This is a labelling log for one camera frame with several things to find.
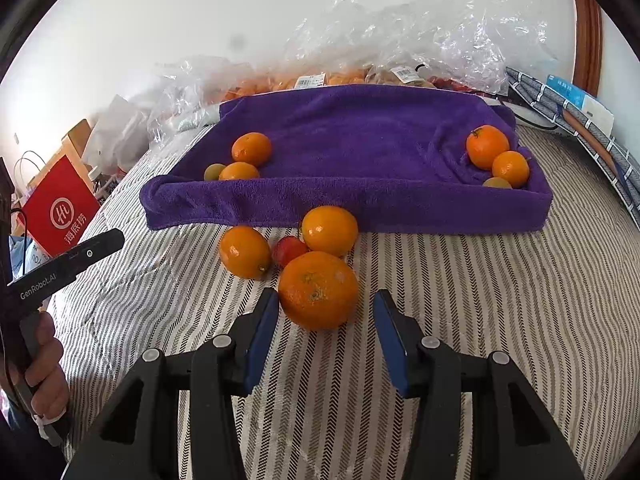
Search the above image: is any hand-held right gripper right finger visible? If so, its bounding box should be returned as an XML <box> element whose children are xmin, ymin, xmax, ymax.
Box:
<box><xmin>372</xmin><ymin>289</ymin><xmax>586</xmax><ymax>480</ymax></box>

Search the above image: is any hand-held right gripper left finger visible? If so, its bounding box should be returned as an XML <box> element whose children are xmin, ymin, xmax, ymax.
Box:
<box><xmin>62</xmin><ymin>287</ymin><xmax>281</xmax><ymax>480</ymax></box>

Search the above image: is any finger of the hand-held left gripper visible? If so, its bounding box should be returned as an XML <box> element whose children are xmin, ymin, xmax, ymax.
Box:
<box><xmin>52</xmin><ymin>228</ymin><xmax>126</xmax><ymax>278</ymax></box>

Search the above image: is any large rough orange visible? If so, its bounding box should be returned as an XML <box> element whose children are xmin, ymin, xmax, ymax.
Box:
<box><xmin>277</xmin><ymin>251</ymin><xmax>359</xmax><ymax>331</ymax></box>

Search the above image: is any oval orange citrus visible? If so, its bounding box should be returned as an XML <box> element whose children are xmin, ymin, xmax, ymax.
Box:
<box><xmin>219</xmin><ymin>225</ymin><xmax>273</xmax><ymax>280</ymax></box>

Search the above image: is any small red fruit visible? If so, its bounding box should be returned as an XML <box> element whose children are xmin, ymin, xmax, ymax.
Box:
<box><xmin>271</xmin><ymin>236</ymin><xmax>310</xmax><ymax>268</ymax></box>

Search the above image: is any orange mandarin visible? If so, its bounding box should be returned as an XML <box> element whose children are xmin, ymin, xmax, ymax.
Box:
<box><xmin>491</xmin><ymin>150</ymin><xmax>530</xmax><ymax>188</ymax></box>
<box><xmin>218</xmin><ymin>161</ymin><xmax>261</xmax><ymax>181</ymax></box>
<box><xmin>465</xmin><ymin>124</ymin><xmax>511</xmax><ymax>171</ymax></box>
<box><xmin>231</xmin><ymin>132</ymin><xmax>273</xmax><ymax>167</ymax></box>
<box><xmin>301</xmin><ymin>205</ymin><xmax>359</xmax><ymax>258</ymax></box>

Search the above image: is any purple towel-covered tray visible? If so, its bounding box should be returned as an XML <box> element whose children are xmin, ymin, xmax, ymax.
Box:
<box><xmin>139</xmin><ymin>84</ymin><xmax>553</xmax><ymax>235</ymax></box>

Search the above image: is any person's left hand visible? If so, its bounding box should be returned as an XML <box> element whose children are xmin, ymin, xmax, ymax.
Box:
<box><xmin>22</xmin><ymin>311</ymin><xmax>71</xmax><ymax>420</ymax></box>

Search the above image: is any red paper bag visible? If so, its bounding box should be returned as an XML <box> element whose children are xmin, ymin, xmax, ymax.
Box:
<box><xmin>12</xmin><ymin>150</ymin><xmax>102</xmax><ymax>259</ymax></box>

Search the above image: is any striped bed quilt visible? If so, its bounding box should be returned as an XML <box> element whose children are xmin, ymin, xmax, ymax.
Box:
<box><xmin>45</xmin><ymin>125</ymin><xmax>640</xmax><ymax>480</ymax></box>

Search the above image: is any white plastic bag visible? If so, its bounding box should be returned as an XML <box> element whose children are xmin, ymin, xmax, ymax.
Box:
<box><xmin>81</xmin><ymin>94</ymin><xmax>152</xmax><ymax>172</ymax></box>

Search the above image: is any small crumpled clear plastic bag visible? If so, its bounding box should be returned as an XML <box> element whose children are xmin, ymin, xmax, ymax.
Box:
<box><xmin>149</xmin><ymin>57</ymin><xmax>262</xmax><ymax>137</ymax></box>

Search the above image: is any clear bag of oranges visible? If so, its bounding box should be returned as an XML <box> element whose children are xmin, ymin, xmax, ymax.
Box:
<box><xmin>220</xmin><ymin>66</ymin><xmax>372</xmax><ymax>104</ymax></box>

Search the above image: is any clear bag of brown fruit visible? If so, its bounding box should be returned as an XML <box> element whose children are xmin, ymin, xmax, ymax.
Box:
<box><xmin>365</xmin><ymin>62</ymin><xmax>437</xmax><ymax>89</ymax></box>

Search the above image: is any blue checked cloth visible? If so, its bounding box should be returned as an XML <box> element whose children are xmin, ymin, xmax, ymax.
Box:
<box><xmin>505</xmin><ymin>66</ymin><xmax>640</xmax><ymax>217</ymax></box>

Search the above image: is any small white box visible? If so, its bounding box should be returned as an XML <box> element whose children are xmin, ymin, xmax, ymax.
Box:
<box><xmin>580</xmin><ymin>95</ymin><xmax>615</xmax><ymax>136</ymax></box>

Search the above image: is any blue and white box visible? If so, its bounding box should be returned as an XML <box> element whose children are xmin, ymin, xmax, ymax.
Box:
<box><xmin>545</xmin><ymin>74</ymin><xmax>599</xmax><ymax>111</ymax></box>

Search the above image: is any large crumpled clear plastic bag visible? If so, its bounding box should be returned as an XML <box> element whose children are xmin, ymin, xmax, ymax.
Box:
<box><xmin>285</xmin><ymin>0</ymin><xmax>561</xmax><ymax>96</ymax></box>

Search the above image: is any brown wooden door frame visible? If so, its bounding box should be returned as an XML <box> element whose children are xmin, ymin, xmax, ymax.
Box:
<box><xmin>570</xmin><ymin>0</ymin><xmax>606</xmax><ymax>98</ymax></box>

